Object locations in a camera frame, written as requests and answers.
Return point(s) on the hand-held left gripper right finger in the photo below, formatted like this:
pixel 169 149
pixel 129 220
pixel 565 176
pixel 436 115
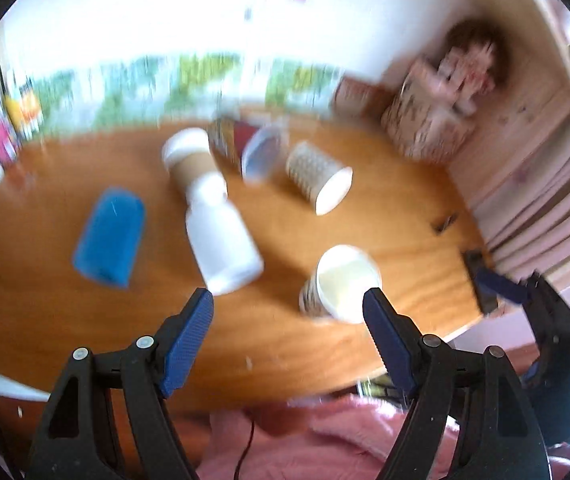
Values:
pixel 389 342

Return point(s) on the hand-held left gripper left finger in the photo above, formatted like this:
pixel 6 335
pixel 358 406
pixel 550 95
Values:
pixel 188 340

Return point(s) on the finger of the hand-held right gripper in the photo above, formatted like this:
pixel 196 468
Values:
pixel 501 288

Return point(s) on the white patterned paper cup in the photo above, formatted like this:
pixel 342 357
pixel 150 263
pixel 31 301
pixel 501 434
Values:
pixel 341 290

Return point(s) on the blue plastic cup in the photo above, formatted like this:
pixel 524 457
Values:
pixel 110 237

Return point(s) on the beige dotted paper cup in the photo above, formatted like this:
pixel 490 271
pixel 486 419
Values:
pixel 318 175

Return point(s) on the white cup with brown sleeve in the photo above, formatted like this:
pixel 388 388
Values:
pixel 189 156

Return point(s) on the clear plastic cup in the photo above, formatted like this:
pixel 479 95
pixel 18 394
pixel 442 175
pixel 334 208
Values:
pixel 261 154

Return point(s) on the dark red cup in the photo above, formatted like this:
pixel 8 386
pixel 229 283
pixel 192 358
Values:
pixel 229 141

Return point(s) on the black rectangular object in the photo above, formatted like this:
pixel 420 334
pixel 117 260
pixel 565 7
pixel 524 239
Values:
pixel 480 266

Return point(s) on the small black clip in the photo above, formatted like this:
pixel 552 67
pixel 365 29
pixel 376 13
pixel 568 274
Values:
pixel 445 222

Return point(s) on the pink striped cloth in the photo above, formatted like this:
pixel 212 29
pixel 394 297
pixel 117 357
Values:
pixel 540 200

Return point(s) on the white plastic bottle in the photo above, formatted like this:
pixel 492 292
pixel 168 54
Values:
pixel 221 240

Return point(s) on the pink blanket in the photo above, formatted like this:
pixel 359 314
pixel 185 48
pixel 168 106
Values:
pixel 315 442

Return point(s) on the brown-haired doll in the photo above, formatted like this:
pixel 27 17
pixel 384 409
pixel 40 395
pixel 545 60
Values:
pixel 471 62

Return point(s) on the brown patterned box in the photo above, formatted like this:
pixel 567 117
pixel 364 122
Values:
pixel 359 96

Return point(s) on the green printed wall border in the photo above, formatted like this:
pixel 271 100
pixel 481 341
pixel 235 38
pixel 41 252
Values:
pixel 185 82

